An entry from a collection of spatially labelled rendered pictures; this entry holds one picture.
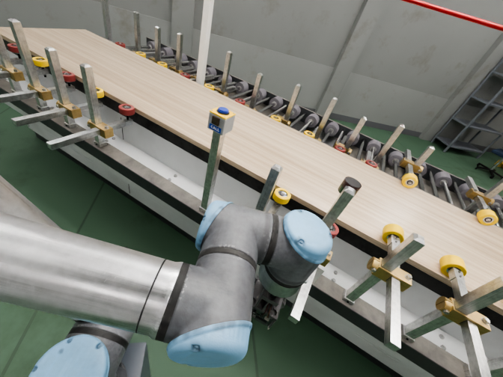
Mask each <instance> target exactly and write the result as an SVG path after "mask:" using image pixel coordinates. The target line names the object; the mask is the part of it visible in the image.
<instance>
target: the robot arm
mask: <svg viewBox="0 0 503 377"><path fill-rule="evenodd" d="M195 247H196V248H197V249H198V250H199V251H200V254H199V256H198V260H197V262H196V264H195V266H194V265H192V264H190V265H189V264H188V263H184V262H174V261H170V260H166V259H163V258H160V257H155V256H153V255H149V254H145V253H142V252H139V251H134V250H132V249H129V248H125V247H121V246H119V245H114V244H111V243H108V242H104V241H100V240H98V239H93V238H90V237H87V236H83V235H80V234H77V233H72V232H70V231H66V230H62V229H61V228H60V227H59V226H58V225H57V224H56V223H55V222H54V221H52V220H51V219H50V218H49V217H48V216H46V215H45V214H44V213H43V212H42V211H40V210H39V209H38V208H37V207H36V206H35V205H34V204H33V203H32V202H31V201H29V200H28V199H27V198H26V197H25V196H23V195H22V194H21V193H20V192H19V191H17V190H16V189H15V188H14V187H13V186H12V185H11V184H10V183H9V182H8V181H6V180H5V179H4V178H3V177H2V176H0V301H2V302H5V303H9V304H15V305H18V306H22V307H27V308H31V309H35V310H40V311H43V312H47V313H53V314H56V315H60V316H66V317H69V318H71V319H72V320H74V321H75V324H74V325H73V327H72V328H71V330H70V332H69V333H68V335H67V336H66V338H65V339H64V340H62V341H61V342H60V343H57V344H56V345H54V346H53V347H52V348H51V349H49V350H48V351H47V352H46V353H45V354H44V355H43V356H42V357H41V358H40V360H39V361H38V362H37V363H36V364H35V366H34V369H33V370H32V371H31V373H30V375H29V377H128V375H127V371H126V368H125V366H124V364H123V363H122V361H121V360H122V358H123V356H124V353H125V351H126V349H127V346H128V345H129V342H130V340H131V338H132V336H133V333H137V334H143V335H146V336H149V337H150V338H151V339H152V340H158V341H161V342H162V341H163V342H164V343H168V345H167V349H166V351H167V353H168V357H169V358H170V359H171V360H172V361H174V362H177V363H179V364H187V365H188V366H191V367H206V368H214V367H228V366H231V365H234V364H237V363H238V362H240V361H241V360H242V359H243V358H244V357H245V356H246V353H247V350H248V345H249V335H250V330H251V329H252V323H251V320H252V317H253V318H254V319H255V320H257V321H258V322H260V323H262V324H263V325H267V326H268V330H269V328H270V327H271V326H272V325H273V324H274V323H275V321H276V320H277V318H278V314H279V311H280V309H282V308H284V306H285V304H286V298H287V297H291V296H292V295H294V294H295V293H296V292H297V290H298V289H299V288H300V287H301V286H302V285H303V284H304V283H307V282H308V278H309V277H310V276H311V274H312V273H313V272H314V270H315V269H316V268H317V267H318V266H319V265H320V264H321V263H323V262H324V261H325V259H326V257H327V255H328V253H329V252H330V251H331V249H332V234H331V232H330V230H329V228H328V227H327V226H326V224H325V223H324V222H323V221H322V220H321V219H320V218H319V217H317V216H316V215H315V214H313V213H311V212H309V211H306V210H302V209H295V210H293V211H291V212H289V213H287V214H286V216H285V217H283V216H280V215H274V214H272V213H268V212H263V211H260V210H257V209H252V208H248V207H245V206H240V205H237V204H234V203H233V202H225V201H221V200H215V201H213V202H212V203H211V204H210V205H209V206H208V208H207V210H206V212H205V214H204V217H203V220H202V222H201V225H200V227H199V230H198V234H197V237H196V240H195ZM257 264H260V267H259V272H258V274H259V276H257V277H255V274H256V269H257ZM273 320H274V321H273Z"/></svg>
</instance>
